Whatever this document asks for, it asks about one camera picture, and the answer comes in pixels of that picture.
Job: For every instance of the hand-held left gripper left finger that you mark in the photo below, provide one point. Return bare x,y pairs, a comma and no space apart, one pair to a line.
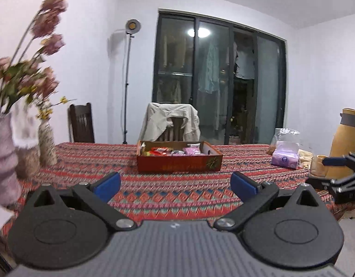
108,187

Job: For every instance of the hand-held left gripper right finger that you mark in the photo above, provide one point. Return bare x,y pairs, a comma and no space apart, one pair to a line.
243,189

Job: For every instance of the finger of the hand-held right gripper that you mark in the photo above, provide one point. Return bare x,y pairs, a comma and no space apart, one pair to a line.
339,183
334,161

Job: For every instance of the pile of snack packets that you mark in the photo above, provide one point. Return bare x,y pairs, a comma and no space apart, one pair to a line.
165,151

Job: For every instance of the orange cardboard box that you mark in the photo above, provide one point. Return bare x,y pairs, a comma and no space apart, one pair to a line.
177,164

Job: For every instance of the glass cup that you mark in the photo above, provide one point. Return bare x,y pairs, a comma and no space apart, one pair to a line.
318,167

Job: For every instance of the yellow thermos jug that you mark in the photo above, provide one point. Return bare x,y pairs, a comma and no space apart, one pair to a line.
344,138

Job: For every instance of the beige food bag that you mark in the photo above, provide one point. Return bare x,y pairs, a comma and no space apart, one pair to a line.
306,158

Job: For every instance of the purple tissue pack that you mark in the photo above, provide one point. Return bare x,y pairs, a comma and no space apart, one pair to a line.
285,158

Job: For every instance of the clear plastic bag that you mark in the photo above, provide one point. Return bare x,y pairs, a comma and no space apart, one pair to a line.
285,134

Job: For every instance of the red patterned tablecloth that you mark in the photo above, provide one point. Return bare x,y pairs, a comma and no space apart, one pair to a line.
165,184

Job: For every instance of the dark wooden chair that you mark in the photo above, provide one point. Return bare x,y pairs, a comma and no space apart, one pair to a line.
82,124

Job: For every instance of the slim floral patterned vase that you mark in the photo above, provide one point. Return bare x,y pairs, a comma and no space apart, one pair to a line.
47,144

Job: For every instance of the beige jacket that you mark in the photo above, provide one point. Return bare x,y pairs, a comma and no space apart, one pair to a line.
154,121

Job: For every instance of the jacket-draped wooden chair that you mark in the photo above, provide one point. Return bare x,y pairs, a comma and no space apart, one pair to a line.
174,129

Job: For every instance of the yellow flower sprigs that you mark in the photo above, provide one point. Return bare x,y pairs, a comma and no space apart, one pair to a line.
44,114

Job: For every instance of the mottled pink ceramic vase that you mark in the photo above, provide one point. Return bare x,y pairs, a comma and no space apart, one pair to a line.
4,161

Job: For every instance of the white hanging garment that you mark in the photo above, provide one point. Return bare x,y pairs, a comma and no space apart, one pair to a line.
245,65

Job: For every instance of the pale blue hanging garment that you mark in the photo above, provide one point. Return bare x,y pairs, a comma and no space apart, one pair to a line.
209,69

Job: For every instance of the black-framed sliding glass door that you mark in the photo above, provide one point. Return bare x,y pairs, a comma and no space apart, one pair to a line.
177,57

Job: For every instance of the floor lamp on black stand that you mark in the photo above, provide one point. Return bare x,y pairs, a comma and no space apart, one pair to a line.
133,25

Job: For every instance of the pink dried flowers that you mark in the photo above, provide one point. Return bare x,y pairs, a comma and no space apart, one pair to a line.
49,20

